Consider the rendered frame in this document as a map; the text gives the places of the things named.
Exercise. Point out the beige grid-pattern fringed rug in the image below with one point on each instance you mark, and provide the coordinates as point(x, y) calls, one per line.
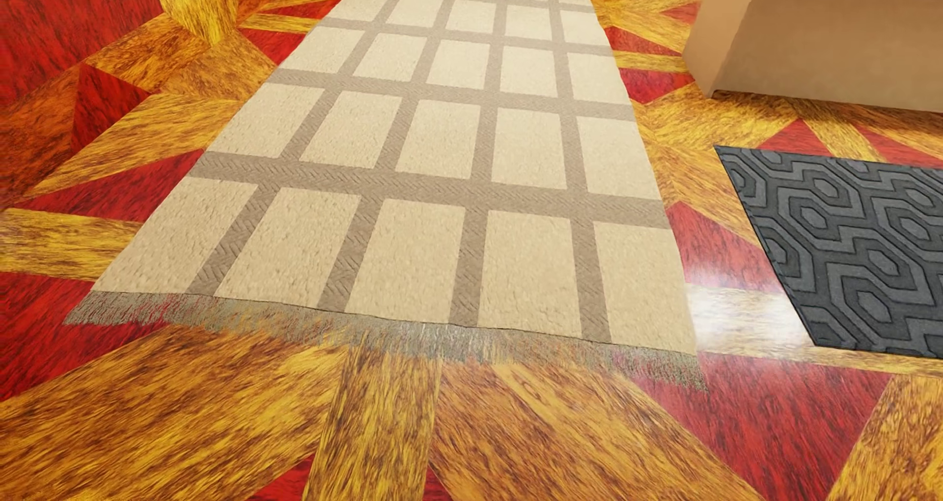
point(442, 184)

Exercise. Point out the dark grey geometric-pattern mat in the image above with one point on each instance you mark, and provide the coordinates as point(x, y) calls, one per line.
point(854, 243)

